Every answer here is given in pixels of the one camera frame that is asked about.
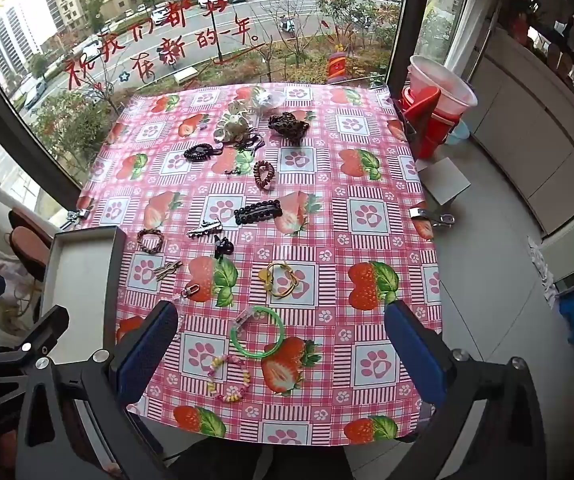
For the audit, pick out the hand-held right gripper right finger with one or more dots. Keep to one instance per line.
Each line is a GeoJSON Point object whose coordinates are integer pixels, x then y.
{"type": "Point", "coordinates": [414, 355]}

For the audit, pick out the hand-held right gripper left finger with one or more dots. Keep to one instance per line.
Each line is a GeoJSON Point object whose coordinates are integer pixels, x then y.
{"type": "Point", "coordinates": [147, 352]}

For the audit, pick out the grey rectangular tray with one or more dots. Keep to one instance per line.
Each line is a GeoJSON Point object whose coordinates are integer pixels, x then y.
{"type": "Point", "coordinates": [82, 275]}

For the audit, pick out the gold small hair clips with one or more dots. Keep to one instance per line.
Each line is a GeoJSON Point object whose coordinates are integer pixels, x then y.
{"type": "Point", "coordinates": [167, 269]}

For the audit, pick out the green bangle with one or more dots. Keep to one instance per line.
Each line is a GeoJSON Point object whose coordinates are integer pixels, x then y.
{"type": "Point", "coordinates": [244, 318]}

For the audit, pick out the small black hair claw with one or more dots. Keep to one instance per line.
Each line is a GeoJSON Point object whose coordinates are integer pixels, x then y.
{"type": "Point", "coordinates": [224, 246]}

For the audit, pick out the brown wooden stools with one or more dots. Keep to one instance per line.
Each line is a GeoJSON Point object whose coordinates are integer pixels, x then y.
{"type": "Point", "coordinates": [29, 247]}

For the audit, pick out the metal tablecloth clip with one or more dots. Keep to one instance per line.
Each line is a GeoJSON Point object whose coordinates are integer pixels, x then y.
{"type": "Point", "coordinates": [84, 213]}
{"type": "Point", "coordinates": [424, 211]}

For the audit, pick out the silver sneaker hair clip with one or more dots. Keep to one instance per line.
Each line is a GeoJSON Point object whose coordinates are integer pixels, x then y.
{"type": "Point", "coordinates": [206, 227]}

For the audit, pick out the pink strawberry print tablecloth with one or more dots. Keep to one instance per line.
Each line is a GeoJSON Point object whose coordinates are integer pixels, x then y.
{"type": "Point", "coordinates": [317, 240]}

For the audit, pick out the grey cardboard box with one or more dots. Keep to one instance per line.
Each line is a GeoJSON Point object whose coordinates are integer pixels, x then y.
{"type": "Point", "coordinates": [447, 180]}

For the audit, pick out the black beaded hair clip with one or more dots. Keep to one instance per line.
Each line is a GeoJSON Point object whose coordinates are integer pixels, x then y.
{"type": "Point", "coordinates": [257, 212]}

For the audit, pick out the red plastic stool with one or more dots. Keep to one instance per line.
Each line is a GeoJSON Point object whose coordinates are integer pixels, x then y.
{"type": "Point", "coordinates": [427, 135]}

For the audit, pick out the light blue basin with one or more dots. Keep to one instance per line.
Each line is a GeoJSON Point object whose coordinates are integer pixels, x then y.
{"type": "Point", "coordinates": [459, 135]}

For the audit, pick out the red window lettering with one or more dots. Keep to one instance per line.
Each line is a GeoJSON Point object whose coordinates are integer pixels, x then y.
{"type": "Point", "coordinates": [79, 67]}

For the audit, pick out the white polka dot scrunchie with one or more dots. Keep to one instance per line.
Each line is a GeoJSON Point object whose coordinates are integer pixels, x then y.
{"type": "Point", "coordinates": [232, 122]}

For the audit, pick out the beige cabinet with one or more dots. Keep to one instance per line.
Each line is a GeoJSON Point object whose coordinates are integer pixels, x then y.
{"type": "Point", "coordinates": [532, 125]}

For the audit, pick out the leopard print hair claw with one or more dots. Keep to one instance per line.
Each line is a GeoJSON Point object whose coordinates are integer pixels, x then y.
{"type": "Point", "coordinates": [287, 124]}

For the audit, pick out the clear plastic bag item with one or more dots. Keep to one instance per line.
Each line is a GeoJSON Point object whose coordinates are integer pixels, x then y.
{"type": "Point", "coordinates": [266, 97]}

